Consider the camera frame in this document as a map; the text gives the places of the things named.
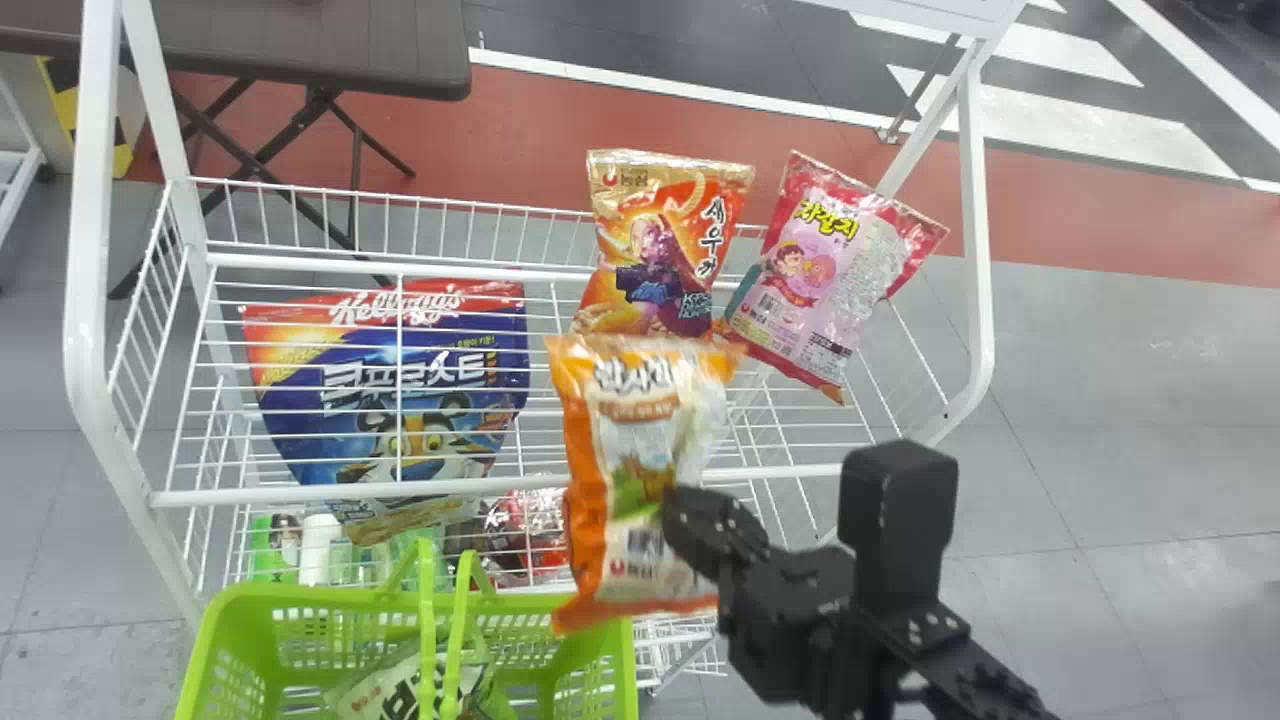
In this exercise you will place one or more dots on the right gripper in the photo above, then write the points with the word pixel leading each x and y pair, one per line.
pixel 790 620

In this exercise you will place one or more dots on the orange white snack packet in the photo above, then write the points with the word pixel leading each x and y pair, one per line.
pixel 630 430

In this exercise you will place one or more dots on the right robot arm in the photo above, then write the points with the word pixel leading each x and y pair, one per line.
pixel 975 680

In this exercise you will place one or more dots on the red snack packet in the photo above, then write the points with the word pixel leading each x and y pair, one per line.
pixel 525 530

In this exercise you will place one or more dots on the pink snack packet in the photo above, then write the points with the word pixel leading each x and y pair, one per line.
pixel 830 280

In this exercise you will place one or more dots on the orange snack packet with figure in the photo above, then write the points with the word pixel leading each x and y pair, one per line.
pixel 660 230

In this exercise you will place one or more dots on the blue cereal bag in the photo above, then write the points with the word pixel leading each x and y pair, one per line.
pixel 420 350

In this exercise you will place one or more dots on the white bottle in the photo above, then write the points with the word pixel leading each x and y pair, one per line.
pixel 320 550

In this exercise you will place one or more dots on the green basket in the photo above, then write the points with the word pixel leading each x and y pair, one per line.
pixel 300 640

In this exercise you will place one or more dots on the green bottle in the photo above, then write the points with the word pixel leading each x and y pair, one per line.
pixel 268 555

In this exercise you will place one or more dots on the dark side table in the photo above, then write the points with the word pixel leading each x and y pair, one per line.
pixel 300 40

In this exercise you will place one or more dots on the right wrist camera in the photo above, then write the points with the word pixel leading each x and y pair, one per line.
pixel 895 520

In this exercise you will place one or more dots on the yellow black striped post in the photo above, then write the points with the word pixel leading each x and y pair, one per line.
pixel 60 110

